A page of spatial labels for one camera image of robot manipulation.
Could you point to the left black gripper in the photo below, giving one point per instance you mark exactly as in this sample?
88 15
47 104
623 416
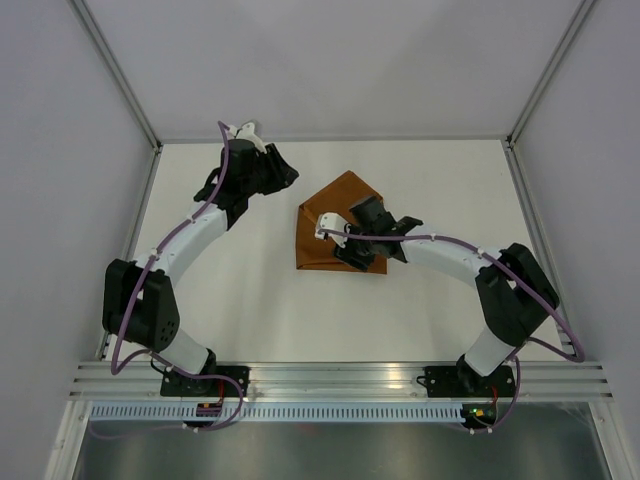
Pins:
282 174

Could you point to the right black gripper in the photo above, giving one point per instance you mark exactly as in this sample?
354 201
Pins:
355 262

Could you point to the brown cloth napkin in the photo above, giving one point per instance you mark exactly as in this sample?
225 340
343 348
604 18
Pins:
336 197

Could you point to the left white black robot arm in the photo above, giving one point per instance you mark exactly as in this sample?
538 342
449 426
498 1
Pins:
139 304

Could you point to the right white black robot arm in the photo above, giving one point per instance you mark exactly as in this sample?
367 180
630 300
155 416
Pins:
515 295

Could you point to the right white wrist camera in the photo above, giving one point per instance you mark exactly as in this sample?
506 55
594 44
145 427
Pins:
332 226

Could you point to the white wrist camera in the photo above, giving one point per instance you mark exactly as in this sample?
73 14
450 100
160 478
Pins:
249 131
332 226

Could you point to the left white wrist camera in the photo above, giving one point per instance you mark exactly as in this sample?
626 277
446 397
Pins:
249 131

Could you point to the rear aluminium frame bar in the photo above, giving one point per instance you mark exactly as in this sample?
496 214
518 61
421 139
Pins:
387 137

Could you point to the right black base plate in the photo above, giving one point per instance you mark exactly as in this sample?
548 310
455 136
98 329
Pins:
445 382

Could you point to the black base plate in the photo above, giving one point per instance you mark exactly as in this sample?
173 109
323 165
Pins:
176 385
445 382

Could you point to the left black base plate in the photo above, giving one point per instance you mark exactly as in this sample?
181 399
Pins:
176 385

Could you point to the left aluminium frame post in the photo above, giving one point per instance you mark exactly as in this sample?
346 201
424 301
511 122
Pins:
97 38

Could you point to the aluminium frame post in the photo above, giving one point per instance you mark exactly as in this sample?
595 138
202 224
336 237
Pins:
97 38
561 51

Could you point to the aluminium front rail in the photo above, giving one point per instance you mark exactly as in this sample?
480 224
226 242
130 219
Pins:
552 381

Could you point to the white slotted cable duct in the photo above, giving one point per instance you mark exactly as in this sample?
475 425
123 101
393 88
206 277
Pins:
280 412

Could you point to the right aluminium frame post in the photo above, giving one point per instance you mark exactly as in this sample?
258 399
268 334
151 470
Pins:
561 51

